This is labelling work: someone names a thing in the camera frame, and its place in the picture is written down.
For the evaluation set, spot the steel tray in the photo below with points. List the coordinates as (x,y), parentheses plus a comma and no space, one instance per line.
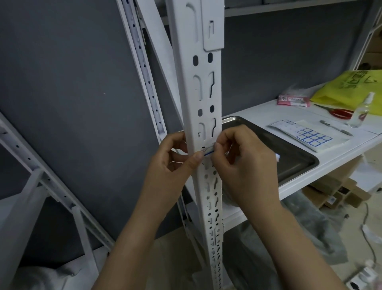
(295,155)

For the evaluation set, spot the yellow-green plastic bag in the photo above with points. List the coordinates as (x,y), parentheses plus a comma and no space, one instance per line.
(337,92)

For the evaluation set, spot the person's left forearm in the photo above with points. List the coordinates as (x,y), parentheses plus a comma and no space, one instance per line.
(128,254)

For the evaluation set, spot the white paper pad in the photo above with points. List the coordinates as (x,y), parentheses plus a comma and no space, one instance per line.
(316,125)

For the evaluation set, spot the person's left hand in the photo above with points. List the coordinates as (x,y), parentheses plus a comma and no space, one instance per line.
(164,179)

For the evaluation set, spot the person's right forearm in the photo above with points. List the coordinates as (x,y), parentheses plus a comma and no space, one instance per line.
(298,254)

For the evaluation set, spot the cardboard box with dark print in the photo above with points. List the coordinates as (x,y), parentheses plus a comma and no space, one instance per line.
(371,56)

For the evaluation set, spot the brown cardboard box piece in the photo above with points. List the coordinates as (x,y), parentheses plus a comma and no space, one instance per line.
(328,185)

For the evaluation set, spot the clear spray bottle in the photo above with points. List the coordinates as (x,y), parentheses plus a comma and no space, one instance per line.
(359,115)

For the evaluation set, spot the red scissors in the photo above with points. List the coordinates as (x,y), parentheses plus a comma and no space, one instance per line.
(343,113)

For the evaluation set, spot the white torn paper strip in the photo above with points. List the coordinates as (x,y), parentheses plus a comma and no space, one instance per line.
(371,234)

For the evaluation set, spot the blue-bordered white label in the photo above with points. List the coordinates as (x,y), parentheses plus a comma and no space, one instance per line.
(209,152)
(278,157)

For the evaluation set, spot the person's grey clothing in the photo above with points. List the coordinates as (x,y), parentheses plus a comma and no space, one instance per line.
(307,227)

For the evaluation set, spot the white power strip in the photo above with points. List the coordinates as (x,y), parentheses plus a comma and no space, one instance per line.
(365,276)

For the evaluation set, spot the person's right hand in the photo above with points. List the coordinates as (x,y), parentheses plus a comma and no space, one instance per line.
(253,173)

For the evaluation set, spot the sheet of blue-bordered labels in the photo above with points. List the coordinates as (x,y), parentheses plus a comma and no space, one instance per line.
(282,126)

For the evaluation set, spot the pink packet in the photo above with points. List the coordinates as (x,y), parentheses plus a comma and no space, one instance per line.
(294,101)

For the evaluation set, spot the white paper sheet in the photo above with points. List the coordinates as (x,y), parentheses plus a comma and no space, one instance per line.
(367,176)

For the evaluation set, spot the white perforated shelf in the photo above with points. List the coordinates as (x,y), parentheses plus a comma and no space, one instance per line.
(185,89)

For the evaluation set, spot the grey pen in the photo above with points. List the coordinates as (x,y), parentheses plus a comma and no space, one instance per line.
(335,127)

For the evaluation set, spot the white metal shelving rack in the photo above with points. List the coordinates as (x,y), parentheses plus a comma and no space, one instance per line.
(262,110)

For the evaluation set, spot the white-grey cloth bundle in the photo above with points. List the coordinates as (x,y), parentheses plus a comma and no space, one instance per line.
(44,278)

